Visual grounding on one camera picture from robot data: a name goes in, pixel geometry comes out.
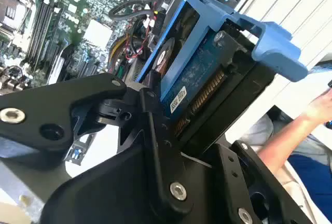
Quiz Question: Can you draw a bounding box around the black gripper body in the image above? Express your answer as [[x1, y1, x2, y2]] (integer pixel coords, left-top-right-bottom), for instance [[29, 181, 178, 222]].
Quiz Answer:
[[38, 127, 227, 224]]

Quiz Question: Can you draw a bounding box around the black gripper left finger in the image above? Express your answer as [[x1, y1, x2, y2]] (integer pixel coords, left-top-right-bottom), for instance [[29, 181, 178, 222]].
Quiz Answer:
[[0, 73, 195, 216]]

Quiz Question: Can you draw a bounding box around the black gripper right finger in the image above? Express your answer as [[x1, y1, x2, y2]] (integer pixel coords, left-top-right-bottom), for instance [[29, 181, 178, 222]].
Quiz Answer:
[[212, 140, 315, 224]]

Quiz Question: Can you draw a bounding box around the person's bare hand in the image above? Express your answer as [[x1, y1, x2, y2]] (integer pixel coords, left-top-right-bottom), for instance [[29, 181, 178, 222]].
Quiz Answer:
[[302, 88, 332, 125]]

